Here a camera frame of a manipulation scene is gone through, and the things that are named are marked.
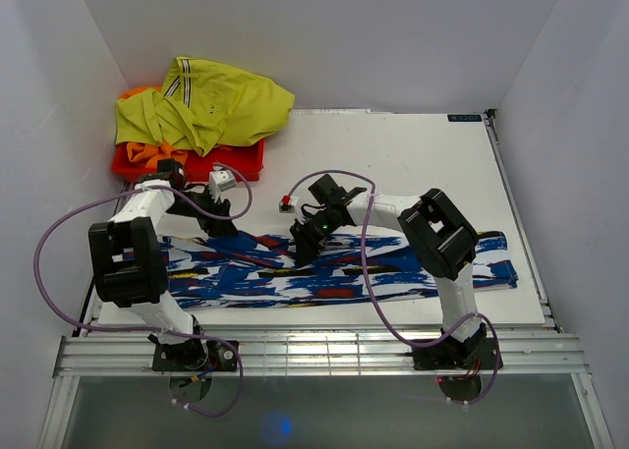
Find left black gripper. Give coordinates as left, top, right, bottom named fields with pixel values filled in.
left=166, top=185, right=238, bottom=239

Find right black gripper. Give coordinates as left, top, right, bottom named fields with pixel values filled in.
left=290, top=207, right=338, bottom=269

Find blue white red patterned trousers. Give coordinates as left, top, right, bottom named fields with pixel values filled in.
left=156, top=230, right=520, bottom=309

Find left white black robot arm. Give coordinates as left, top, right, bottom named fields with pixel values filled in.
left=88, top=159, right=238, bottom=372

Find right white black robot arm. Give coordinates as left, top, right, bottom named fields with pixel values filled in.
left=290, top=170, right=488, bottom=369

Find yellow-green trousers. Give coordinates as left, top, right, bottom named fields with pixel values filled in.
left=115, top=57, right=295, bottom=157

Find red plastic tray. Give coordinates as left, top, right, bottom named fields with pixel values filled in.
left=110, top=138, right=266, bottom=184

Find orange garment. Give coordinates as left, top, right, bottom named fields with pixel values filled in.
left=115, top=86, right=191, bottom=170

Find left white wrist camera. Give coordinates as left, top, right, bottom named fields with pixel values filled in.
left=207, top=170, right=237, bottom=202

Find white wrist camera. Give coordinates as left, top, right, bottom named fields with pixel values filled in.
left=278, top=195, right=299, bottom=213
left=207, top=170, right=237, bottom=202

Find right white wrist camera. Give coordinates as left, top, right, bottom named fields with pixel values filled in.
left=278, top=195, right=299, bottom=213

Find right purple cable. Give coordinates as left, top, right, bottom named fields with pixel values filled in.
left=285, top=169, right=502, bottom=406

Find purple cable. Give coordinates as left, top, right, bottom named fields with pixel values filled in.
left=32, top=163, right=254, bottom=418
left=285, top=169, right=502, bottom=406

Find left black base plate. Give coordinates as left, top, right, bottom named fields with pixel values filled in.
left=151, top=340, right=239, bottom=372

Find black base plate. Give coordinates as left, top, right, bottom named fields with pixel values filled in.
left=151, top=340, right=239, bottom=372
left=410, top=337, right=503, bottom=370

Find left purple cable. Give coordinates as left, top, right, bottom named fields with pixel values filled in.
left=32, top=163, right=254, bottom=418

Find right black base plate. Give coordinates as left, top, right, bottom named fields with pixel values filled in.
left=410, top=337, right=503, bottom=370

